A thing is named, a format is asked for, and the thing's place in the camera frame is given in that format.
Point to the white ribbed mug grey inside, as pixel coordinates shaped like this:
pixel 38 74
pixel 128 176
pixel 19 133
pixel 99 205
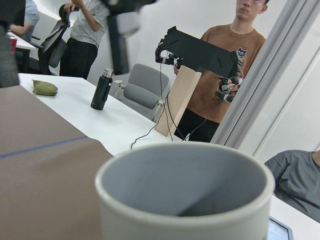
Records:
pixel 184 191

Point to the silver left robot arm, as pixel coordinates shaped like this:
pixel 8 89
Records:
pixel 123 21

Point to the wooden plank stand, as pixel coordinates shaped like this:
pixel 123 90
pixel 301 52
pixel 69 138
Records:
pixel 177 100

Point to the grey office chair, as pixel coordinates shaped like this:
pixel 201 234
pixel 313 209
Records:
pixel 144 91

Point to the black water bottle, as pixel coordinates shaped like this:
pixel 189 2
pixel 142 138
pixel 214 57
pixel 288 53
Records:
pixel 102 89

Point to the black teleoperation controller rig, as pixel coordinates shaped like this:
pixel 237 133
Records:
pixel 180 48

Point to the person in striped shirt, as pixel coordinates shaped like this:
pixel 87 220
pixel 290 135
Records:
pixel 85 37

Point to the green bean bag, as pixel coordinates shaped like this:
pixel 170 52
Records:
pixel 44 88

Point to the person in grey shirt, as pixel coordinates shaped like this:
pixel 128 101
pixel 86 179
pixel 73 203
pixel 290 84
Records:
pixel 297 180

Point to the black laptop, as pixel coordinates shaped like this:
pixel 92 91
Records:
pixel 278 230

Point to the aluminium frame post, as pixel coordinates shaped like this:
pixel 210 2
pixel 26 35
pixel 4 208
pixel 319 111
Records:
pixel 256 106

